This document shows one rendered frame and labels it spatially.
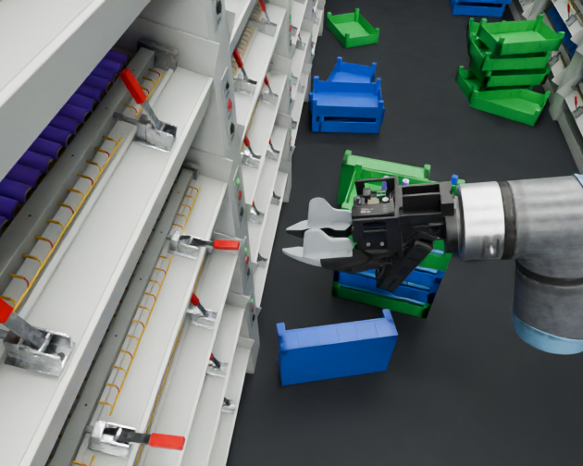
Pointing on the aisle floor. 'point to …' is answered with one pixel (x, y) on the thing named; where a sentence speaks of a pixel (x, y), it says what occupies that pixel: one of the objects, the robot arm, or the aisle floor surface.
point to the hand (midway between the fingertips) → (295, 243)
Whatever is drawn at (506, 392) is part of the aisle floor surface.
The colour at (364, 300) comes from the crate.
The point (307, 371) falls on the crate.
